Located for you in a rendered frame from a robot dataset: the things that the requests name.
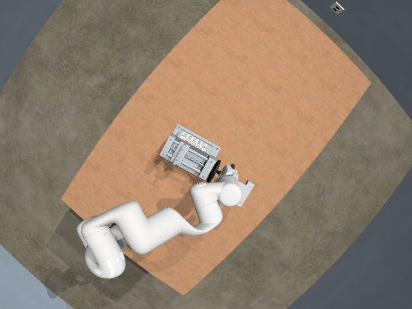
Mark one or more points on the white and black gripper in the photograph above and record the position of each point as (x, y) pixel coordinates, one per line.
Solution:
(227, 170)

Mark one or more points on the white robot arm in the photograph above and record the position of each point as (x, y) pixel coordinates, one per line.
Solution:
(144, 234)

